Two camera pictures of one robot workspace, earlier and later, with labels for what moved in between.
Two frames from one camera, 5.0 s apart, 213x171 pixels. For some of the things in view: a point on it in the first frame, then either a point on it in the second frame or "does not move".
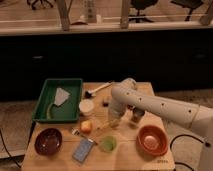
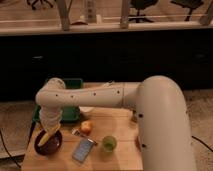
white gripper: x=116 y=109 to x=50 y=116
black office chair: x=141 y=5 does not move
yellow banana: x=104 y=125 to x=43 y=140
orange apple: x=86 y=126 does not move
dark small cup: x=137 y=114 does not move
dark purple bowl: x=48 y=141 does not move
